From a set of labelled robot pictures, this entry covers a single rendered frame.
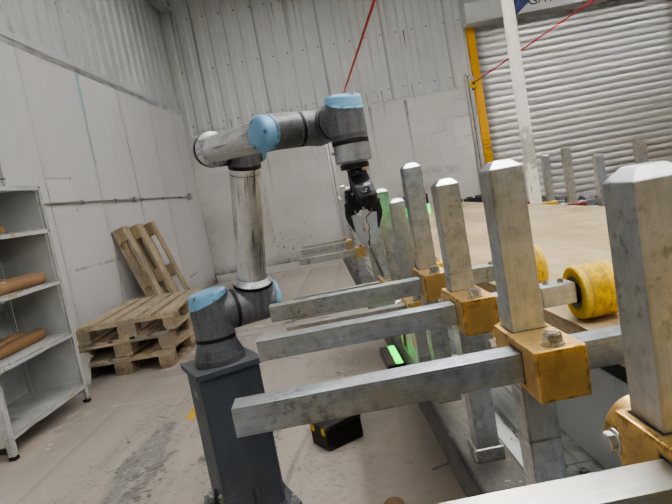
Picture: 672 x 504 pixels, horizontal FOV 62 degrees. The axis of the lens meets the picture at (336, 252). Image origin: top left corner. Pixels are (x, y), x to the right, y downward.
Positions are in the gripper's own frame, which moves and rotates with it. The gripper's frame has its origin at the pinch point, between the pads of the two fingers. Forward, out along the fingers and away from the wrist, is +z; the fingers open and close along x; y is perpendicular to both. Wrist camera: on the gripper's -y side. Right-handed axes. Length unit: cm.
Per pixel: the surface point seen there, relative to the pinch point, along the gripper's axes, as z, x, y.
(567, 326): 12, -22, -56
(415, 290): 6.8, -4.1, -33.4
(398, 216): -5.6, -7.6, -4.7
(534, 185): 1, -104, 153
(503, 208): -9, -7, -80
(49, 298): 23, 205, 259
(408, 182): -13.3, -6.8, -29.7
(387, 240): 2.1, -7.1, 20.3
